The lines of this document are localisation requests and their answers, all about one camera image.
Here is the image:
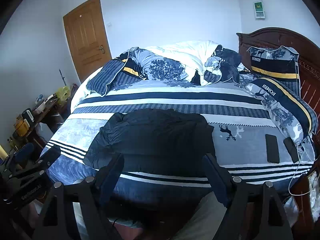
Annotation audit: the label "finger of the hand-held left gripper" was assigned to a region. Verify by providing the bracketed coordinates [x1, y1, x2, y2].
[14, 142, 35, 163]
[38, 145, 62, 167]

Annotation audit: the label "blue striped pillow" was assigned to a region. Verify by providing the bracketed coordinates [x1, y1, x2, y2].
[86, 59, 142, 97]

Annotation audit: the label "dark wooden headboard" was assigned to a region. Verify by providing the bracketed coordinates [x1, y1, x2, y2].
[236, 27, 320, 105]

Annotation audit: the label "yellow plastic bag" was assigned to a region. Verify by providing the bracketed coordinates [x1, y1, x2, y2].
[56, 86, 71, 105]

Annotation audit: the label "person's beige pants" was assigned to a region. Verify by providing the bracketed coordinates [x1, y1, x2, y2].
[172, 190, 227, 240]

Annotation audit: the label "white charging cable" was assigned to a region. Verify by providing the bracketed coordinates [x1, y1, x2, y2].
[287, 135, 316, 197]

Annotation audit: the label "bed with striped printed sheet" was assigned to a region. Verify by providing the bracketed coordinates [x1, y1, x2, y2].
[40, 40, 320, 230]

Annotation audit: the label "cluttered wooden side table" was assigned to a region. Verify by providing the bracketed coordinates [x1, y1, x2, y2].
[7, 97, 73, 155]

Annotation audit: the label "yellow container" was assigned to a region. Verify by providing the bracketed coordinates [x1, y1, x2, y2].
[14, 116, 28, 137]

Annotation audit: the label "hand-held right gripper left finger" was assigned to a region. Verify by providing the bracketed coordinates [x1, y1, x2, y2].
[32, 152, 125, 240]

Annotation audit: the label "wooden door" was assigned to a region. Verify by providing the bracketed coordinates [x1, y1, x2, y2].
[63, 0, 112, 83]

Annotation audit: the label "crumpled white and blue duvet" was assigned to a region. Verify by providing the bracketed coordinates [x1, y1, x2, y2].
[122, 40, 244, 87]

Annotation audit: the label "black smartphone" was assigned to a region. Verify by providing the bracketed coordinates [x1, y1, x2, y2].
[283, 137, 300, 163]
[265, 134, 280, 164]

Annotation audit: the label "white and green wall panel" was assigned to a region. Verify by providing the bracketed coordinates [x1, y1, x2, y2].
[254, 0, 265, 19]

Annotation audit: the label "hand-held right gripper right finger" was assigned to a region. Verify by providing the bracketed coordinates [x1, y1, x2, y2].
[202, 153, 294, 240]

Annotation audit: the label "thin metal pole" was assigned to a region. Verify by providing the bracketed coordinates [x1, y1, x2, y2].
[58, 68, 67, 86]

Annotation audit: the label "black puffer jacket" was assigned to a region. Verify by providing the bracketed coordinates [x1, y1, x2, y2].
[83, 109, 217, 173]

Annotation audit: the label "printed pillow with yellow band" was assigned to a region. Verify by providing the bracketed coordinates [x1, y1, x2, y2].
[244, 77, 318, 143]
[247, 45, 300, 82]

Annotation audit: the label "white bowl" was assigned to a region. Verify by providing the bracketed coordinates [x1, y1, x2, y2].
[32, 100, 47, 113]

